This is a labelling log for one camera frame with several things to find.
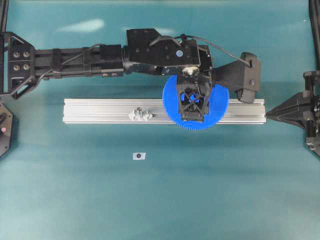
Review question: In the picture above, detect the white bracket below lower shaft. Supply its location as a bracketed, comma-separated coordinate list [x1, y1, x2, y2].
[128, 109, 141, 121]

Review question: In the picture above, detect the aluminium extrusion rail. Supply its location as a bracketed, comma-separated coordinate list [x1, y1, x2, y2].
[62, 98, 266, 125]

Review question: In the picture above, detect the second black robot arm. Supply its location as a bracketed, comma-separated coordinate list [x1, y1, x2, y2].
[266, 71, 320, 155]

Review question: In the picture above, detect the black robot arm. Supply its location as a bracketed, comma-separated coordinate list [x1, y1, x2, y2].
[0, 28, 214, 122]

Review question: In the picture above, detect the large blue gear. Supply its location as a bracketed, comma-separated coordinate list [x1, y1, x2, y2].
[162, 75, 229, 131]

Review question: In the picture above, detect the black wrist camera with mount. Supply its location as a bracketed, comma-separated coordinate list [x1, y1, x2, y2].
[212, 52, 261, 104]

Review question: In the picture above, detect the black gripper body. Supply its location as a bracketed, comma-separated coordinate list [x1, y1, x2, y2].
[162, 39, 213, 82]

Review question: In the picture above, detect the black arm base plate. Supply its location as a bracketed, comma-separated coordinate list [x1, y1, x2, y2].
[0, 102, 19, 161]

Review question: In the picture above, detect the black camera cable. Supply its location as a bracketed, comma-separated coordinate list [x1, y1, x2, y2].
[174, 33, 252, 68]

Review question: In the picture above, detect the black frame post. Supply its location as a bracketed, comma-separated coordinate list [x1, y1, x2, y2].
[309, 0, 320, 52]
[0, 0, 10, 32]

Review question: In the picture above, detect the black frame post right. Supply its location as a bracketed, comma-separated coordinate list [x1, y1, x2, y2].
[309, 0, 320, 52]

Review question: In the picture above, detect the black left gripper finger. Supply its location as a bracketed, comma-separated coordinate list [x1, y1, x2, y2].
[176, 84, 190, 120]

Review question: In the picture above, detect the black frame post left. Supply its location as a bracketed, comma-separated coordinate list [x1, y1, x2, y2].
[0, 0, 10, 32]

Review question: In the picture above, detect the white bracket above lower shaft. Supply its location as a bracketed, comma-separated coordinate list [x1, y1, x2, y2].
[142, 111, 153, 122]

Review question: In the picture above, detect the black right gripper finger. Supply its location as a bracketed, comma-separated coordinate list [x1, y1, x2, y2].
[195, 82, 212, 122]

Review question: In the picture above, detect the small white marker sticker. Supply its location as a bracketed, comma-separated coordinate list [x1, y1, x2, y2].
[132, 152, 147, 161]

